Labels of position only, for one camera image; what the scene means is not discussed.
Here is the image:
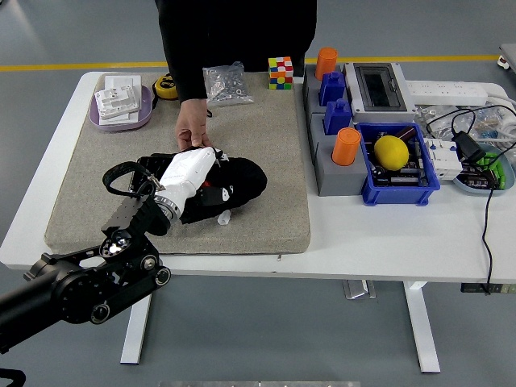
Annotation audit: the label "person's right hand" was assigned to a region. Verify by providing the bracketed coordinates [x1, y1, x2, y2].
[175, 98, 214, 152]

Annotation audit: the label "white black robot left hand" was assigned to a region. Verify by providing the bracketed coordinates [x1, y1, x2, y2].
[159, 145, 235, 205]

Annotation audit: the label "black desk control box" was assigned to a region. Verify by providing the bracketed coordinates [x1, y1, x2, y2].
[460, 283, 516, 295]

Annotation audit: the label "yellow black tape measure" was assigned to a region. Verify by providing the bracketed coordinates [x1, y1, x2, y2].
[151, 73, 179, 109]

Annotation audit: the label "purple oval tray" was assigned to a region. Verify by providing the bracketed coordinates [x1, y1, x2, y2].
[88, 84, 154, 133]

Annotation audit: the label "clear bag of screws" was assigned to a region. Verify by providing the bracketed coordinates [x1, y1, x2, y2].
[201, 60, 256, 108]

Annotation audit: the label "grey-brown mat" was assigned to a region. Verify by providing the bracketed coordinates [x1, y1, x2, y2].
[44, 72, 312, 258]

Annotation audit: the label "white thin cover plate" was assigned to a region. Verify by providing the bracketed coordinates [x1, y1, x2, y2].
[98, 110, 142, 126]

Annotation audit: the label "white socket module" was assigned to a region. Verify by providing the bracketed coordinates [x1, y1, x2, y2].
[94, 85, 141, 120]

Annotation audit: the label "colourful puzzle cube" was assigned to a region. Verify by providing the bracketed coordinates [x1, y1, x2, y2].
[268, 56, 294, 91]

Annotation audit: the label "person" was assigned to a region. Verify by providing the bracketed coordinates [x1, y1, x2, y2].
[155, 0, 318, 105]

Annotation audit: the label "grey block base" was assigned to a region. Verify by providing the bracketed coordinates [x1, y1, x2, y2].
[302, 63, 356, 119]
[308, 112, 370, 198]

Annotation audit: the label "blue block with knob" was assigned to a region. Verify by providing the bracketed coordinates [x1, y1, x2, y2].
[323, 98, 354, 136]
[319, 71, 347, 108]

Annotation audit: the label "orange cylinder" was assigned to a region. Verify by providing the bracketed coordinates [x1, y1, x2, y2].
[331, 127, 362, 167]
[314, 47, 339, 81]

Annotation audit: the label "white table leg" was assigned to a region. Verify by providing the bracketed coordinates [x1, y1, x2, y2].
[119, 273, 156, 366]
[402, 281, 442, 374]

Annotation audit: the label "grey distribution box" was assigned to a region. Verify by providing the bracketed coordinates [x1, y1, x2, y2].
[342, 61, 418, 124]

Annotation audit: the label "yellow lemon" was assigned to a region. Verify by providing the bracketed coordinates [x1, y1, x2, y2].
[373, 135, 411, 170]

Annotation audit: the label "brown cylindrical capacitor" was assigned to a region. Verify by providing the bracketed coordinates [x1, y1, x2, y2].
[393, 125, 418, 142]

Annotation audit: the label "blue plastic bin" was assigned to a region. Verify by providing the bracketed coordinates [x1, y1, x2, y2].
[354, 122, 442, 207]

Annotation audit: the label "dark circuit board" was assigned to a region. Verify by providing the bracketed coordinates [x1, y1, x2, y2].
[368, 163, 429, 189]

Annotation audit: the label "clear bag of parts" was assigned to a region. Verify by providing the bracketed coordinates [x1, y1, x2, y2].
[414, 102, 516, 142]

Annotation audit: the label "white circuit breaker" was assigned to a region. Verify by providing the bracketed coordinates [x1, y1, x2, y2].
[422, 136, 464, 181]

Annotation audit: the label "white power strip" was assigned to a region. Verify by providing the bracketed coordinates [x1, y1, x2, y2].
[405, 80, 489, 106]

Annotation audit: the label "black power adapter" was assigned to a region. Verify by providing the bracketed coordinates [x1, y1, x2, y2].
[451, 131, 488, 164]

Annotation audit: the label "dark electronic modules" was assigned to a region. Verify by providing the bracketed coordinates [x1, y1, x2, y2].
[461, 164, 501, 190]

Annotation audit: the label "green terminal blocks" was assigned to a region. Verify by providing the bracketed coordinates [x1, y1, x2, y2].
[475, 152, 510, 190]

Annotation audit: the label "light blue tray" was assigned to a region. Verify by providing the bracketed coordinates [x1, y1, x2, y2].
[451, 143, 516, 198]

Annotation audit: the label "white flat switch plate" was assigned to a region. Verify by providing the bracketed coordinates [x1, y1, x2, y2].
[104, 74, 143, 102]

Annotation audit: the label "silver metal bracket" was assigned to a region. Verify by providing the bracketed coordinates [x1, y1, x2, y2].
[342, 279, 377, 300]

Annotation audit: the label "thin black cable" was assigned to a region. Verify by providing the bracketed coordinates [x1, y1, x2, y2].
[425, 104, 516, 296]

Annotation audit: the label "thick white cable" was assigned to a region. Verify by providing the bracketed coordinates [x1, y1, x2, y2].
[485, 89, 516, 147]

